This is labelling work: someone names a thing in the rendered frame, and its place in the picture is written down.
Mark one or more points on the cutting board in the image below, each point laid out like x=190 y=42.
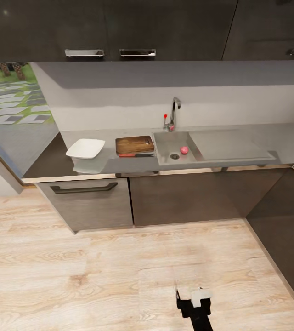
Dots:
x=134 y=144

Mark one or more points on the dishwasher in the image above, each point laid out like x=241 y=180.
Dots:
x=92 y=204

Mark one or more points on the bowl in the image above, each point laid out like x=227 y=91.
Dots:
x=86 y=149

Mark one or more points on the fixed window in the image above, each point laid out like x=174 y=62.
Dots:
x=27 y=125

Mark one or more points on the vidalia onion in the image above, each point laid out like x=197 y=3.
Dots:
x=184 y=150

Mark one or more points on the drop in sink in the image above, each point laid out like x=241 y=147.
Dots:
x=205 y=146

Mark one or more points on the cabinet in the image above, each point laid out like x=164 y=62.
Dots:
x=114 y=30
x=261 y=30

